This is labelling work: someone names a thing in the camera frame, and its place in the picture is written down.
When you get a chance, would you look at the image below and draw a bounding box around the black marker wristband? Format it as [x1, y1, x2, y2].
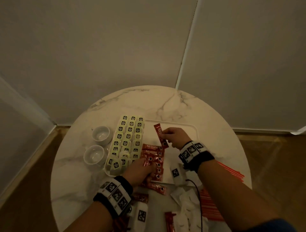
[179, 141, 215, 173]
[93, 176, 133, 217]

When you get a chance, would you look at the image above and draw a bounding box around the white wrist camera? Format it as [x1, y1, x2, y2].
[130, 201, 149, 228]
[170, 163, 186, 186]

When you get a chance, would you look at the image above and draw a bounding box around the person's right forearm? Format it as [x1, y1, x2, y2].
[197, 160, 272, 232]

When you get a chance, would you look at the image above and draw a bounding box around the blue sleeve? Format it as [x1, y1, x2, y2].
[241, 218, 297, 232]

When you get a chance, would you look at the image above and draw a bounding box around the person's right hand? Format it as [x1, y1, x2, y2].
[159, 127, 192, 150]

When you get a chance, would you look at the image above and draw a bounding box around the white ceramic cup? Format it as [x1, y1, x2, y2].
[83, 145, 107, 166]
[92, 126, 113, 146]

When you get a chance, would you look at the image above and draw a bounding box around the person's left hand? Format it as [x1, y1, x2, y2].
[122, 163, 156, 187]

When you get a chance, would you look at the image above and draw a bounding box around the person's left forearm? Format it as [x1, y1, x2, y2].
[63, 200, 116, 232]

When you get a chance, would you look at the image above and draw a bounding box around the white rectangular tray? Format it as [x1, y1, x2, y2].
[104, 119, 199, 185]

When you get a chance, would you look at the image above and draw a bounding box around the pile of white sugar packets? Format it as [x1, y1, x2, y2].
[170, 186, 209, 232]

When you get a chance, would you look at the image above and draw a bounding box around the row of red coffee sticks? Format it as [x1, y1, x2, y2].
[140, 143, 165, 182]

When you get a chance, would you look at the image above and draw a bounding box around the red coffee stick sachet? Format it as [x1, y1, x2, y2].
[164, 211, 176, 232]
[153, 123, 169, 149]
[132, 192, 149, 203]
[148, 183, 167, 195]

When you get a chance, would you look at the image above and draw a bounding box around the pile of red striped sticks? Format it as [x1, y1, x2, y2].
[199, 161, 246, 221]

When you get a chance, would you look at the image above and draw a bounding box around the black cable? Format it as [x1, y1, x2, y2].
[186, 179, 204, 232]

